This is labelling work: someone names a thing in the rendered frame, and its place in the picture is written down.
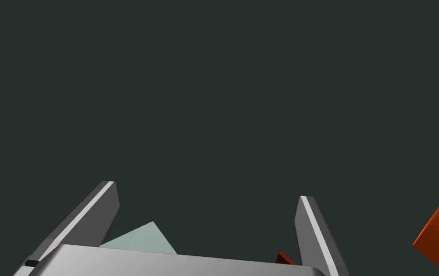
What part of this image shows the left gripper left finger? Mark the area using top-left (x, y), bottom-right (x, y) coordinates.
top-left (23, 180), bottom-right (120, 265)

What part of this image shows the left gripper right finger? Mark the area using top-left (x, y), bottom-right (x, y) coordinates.
top-left (294, 195), bottom-right (351, 276)

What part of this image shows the red small shape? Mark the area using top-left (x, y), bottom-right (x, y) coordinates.
top-left (275, 251), bottom-right (296, 266)

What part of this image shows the pale green flat shape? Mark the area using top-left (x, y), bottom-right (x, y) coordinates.
top-left (99, 220), bottom-right (179, 255)

